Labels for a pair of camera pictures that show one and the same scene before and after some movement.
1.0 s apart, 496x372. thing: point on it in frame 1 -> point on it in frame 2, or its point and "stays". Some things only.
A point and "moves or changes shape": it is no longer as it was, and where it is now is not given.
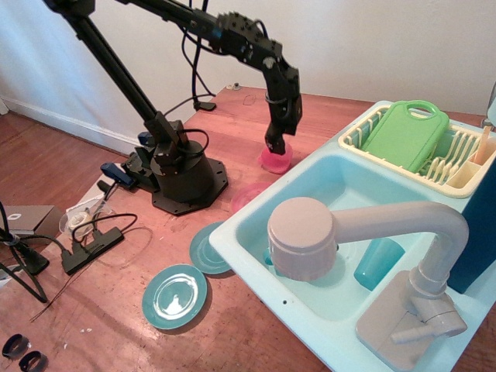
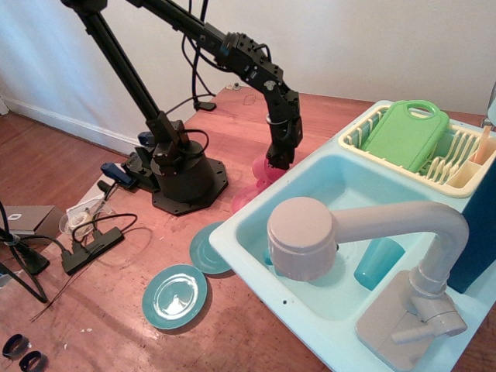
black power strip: [101, 242] stays
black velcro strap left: [15, 346] stays
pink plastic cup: [276, 163] moves or changes shape
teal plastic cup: [377, 261] stays
